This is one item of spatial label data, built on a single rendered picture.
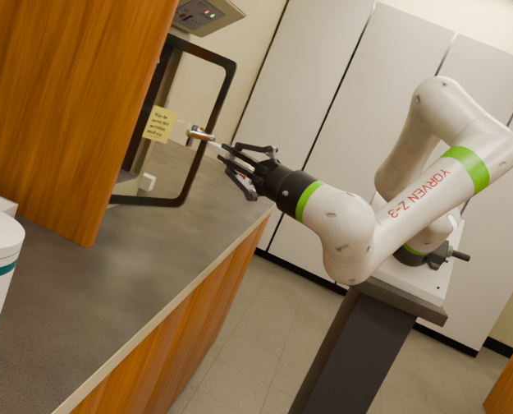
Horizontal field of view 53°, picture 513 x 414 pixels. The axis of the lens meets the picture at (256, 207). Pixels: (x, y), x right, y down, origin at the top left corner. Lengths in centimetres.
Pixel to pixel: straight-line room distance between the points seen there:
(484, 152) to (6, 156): 100
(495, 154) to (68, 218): 90
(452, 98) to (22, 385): 102
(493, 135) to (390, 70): 292
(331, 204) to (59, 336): 50
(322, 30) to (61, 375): 368
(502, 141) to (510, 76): 300
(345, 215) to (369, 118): 319
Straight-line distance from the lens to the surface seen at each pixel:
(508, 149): 125
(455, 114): 127
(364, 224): 95
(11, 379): 73
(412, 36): 416
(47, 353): 78
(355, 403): 190
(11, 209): 109
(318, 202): 97
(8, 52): 115
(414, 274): 175
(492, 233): 431
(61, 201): 110
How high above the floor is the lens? 139
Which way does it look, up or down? 14 degrees down
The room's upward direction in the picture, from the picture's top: 23 degrees clockwise
